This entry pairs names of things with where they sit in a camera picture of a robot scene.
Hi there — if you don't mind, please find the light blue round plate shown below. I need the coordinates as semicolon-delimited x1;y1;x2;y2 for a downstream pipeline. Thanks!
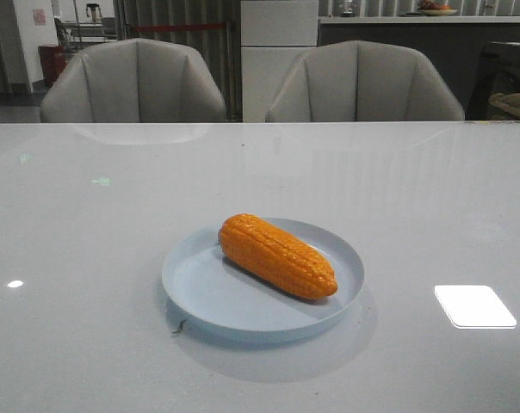
162;218;364;343

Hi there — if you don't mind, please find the grey counter with white top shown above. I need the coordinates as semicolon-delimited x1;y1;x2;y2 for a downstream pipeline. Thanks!
318;16;520;118

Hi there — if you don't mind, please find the dark armchair with cushion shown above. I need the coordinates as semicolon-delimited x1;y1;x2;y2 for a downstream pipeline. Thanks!
467;41;520;120

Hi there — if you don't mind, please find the grey upholstered chair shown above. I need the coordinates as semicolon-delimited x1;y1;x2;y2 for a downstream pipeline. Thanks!
265;40;464;122
40;38;226;123

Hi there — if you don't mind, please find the red barrier belt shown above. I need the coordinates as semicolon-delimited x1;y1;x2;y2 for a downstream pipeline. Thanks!
129;22;232;33

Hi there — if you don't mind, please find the white cabinet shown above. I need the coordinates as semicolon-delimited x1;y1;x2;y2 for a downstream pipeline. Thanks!
240;1;319;122

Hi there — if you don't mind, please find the red trash bin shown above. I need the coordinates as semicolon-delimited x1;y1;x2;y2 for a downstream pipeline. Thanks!
38;44;66;87

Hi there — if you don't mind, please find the fruit bowl on counter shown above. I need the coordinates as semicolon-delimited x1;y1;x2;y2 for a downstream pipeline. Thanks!
418;0;457;16

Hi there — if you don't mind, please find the pink wall sign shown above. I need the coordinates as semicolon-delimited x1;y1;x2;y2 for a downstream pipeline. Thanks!
33;9;46;26

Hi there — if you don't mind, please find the grey upholstered chair right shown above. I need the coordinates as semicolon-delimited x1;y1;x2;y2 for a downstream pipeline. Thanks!
265;40;464;122

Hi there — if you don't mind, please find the orange corn cob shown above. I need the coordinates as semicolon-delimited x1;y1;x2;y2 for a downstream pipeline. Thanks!
218;213;338;300

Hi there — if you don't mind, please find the grey upholstered chair left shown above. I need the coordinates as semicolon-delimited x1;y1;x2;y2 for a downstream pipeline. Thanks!
40;38;226;123

